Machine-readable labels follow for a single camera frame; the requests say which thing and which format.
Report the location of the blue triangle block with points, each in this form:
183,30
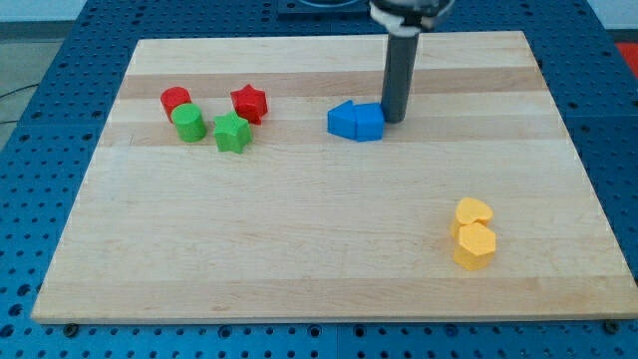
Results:
341,121

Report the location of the blue cube block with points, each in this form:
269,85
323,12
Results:
370,122

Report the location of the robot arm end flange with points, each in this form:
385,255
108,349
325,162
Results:
408,18

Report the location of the green star block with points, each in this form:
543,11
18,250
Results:
231,132

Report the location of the red star block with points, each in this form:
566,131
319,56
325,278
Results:
250,104

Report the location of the light wooden board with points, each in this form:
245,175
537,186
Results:
304,226

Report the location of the green cylinder block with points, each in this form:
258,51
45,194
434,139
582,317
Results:
188,122

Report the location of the yellow heart block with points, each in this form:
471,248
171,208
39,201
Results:
468,211

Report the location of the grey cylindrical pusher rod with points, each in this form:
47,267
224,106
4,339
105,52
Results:
398,74

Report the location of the red cylinder block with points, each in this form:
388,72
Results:
173,97

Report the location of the yellow pentagon block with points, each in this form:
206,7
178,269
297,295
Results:
475,246

